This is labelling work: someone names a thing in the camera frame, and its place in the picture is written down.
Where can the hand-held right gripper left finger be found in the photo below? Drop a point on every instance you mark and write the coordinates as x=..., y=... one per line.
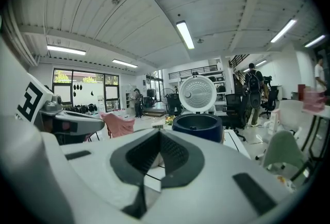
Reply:
x=123, y=166

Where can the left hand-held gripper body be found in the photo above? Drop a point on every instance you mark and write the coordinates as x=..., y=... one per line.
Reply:
x=32, y=99

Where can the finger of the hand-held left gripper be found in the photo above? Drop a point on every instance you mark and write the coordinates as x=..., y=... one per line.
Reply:
x=77, y=123

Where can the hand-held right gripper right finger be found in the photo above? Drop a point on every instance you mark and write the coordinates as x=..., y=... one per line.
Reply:
x=185, y=166

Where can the row of black headsets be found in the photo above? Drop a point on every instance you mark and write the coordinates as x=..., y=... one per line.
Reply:
x=82, y=108

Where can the black framed window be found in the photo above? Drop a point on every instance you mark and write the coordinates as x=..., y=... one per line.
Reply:
x=85, y=89

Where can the pink cloth covered chair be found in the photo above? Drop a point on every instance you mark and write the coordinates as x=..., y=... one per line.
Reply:
x=121, y=125

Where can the potted orange flowers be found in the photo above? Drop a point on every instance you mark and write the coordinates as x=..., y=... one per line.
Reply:
x=169, y=120

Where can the grey lockers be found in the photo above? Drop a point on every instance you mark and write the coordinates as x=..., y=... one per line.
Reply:
x=127, y=99

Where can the ceiling tube light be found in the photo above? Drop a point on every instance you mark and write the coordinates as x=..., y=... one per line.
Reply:
x=185, y=35
x=315, y=41
x=283, y=30
x=261, y=62
x=66, y=50
x=125, y=63

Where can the wooden platform step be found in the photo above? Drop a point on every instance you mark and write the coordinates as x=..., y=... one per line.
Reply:
x=154, y=112

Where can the dark blue rice cooker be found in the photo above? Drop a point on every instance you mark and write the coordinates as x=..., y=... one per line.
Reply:
x=197, y=104

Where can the black office chair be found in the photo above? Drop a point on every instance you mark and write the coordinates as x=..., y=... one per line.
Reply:
x=173, y=104
x=270, y=102
x=236, y=112

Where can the black standing fan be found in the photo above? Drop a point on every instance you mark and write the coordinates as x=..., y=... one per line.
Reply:
x=167, y=95

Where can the glass entrance door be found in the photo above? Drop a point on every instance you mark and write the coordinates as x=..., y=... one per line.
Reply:
x=154, y=86

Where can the white shelving unit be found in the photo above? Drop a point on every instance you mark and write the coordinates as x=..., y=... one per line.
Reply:
x=216, y=84

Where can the black balcony railing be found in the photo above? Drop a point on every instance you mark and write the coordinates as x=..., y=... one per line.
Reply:
x=193, y=72

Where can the pale moulded chair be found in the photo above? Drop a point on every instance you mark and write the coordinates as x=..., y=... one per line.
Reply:
x=281, y=153

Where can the small orange flower bunch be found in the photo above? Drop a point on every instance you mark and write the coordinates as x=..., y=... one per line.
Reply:
x=282, y=179

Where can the white and pink carton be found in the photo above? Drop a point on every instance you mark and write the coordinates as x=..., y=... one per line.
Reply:
x=273, y=121

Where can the white office chair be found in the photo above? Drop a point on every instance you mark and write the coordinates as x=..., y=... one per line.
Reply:
x=288, y=120

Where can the black staircase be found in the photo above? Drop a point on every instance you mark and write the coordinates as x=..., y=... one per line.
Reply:
x=238, y=63

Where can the black framed desk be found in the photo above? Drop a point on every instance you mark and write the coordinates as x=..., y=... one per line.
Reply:
x=317, y=125

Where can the red brown boards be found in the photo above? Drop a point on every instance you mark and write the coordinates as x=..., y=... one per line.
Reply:
x=301, y=91

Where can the stack of pink boxes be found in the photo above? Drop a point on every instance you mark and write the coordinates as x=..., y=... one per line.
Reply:
x=313, y=100

